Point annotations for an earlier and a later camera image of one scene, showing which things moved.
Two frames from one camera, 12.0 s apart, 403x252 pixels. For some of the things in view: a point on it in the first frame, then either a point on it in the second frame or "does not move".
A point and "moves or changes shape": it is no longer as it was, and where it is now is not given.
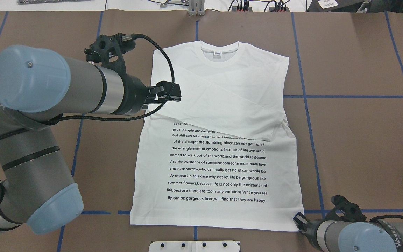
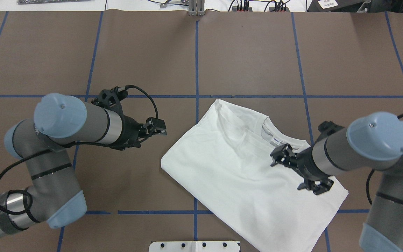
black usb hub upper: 234,8 does not move
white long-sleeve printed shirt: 223,157 moves or changes shape
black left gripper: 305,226 to 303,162
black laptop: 334,5 does not move
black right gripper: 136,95 to 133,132
